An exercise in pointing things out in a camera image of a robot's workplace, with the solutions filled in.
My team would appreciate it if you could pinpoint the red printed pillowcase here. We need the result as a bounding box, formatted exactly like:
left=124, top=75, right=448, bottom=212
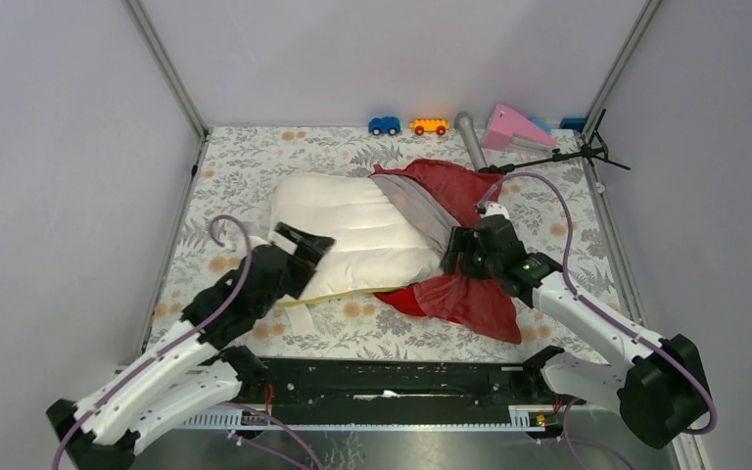
left=369, top=159, right=522, bottom=345

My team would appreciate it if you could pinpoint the white pillow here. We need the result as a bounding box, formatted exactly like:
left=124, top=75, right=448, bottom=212
left=270, top=173, right=458, bottom=306

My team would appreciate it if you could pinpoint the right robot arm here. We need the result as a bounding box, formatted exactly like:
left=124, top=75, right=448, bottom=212
left=442, top=214, right=716, bottom=448

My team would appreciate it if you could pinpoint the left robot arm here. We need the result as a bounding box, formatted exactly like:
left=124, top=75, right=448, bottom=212
left=46, top=222, right=336, bottom=469

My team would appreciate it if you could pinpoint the pink wedge block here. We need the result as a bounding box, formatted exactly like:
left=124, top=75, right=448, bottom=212
left=480, top=103, right=556, bottom=152

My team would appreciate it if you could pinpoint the light blue block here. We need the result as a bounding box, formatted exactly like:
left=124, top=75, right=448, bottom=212
left=531, top=117, right=552, bottom=134

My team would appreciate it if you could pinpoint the grey microphone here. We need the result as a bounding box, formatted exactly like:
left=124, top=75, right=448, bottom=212
left=453, top=112, right=488, bottom=171

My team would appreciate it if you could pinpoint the black tripod stand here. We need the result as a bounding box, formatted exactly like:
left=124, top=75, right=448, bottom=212
left=479, top=109, right=631, bottom=175

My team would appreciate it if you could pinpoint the orange toy car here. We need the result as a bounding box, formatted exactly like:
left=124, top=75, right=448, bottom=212
left=409, top=118, right=450, bottom=136

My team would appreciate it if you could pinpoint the blue toy car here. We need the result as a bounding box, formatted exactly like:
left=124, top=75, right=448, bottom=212
left=368, top=117, right=401, bottom=136

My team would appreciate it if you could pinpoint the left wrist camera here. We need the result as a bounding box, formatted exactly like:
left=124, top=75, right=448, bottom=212
left=249, top=235, right=271, bottom=251

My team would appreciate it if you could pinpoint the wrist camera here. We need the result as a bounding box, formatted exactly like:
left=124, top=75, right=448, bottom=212
left=482, top=202, right=510, bottom=219
left=249, top=235, right=271, bottom=251

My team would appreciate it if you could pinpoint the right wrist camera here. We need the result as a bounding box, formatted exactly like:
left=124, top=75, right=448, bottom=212
left=482, top=202, right=510, bottom=219

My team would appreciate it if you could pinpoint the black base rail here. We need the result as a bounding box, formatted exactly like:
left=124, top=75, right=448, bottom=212
left=233, top=357, right=570, bottom=432

